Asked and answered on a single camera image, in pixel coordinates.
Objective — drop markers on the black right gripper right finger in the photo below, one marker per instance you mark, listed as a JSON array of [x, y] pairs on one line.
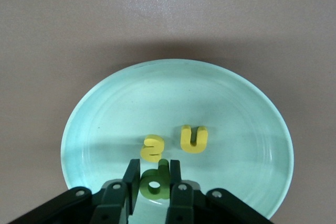
[[183, 203]]

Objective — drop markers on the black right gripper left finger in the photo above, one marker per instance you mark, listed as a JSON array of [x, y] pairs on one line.
[[113, 200]]

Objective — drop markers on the green foam letter p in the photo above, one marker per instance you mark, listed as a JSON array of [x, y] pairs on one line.
[[162, 176]]

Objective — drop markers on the yellow foam letter u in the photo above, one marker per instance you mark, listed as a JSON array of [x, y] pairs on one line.
[[194, 149]]

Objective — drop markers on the yellow foam letter s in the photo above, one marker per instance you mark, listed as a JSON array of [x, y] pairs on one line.
[[151, 148]]

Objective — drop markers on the green plate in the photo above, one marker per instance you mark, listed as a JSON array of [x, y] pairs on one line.
[[170, 98]]

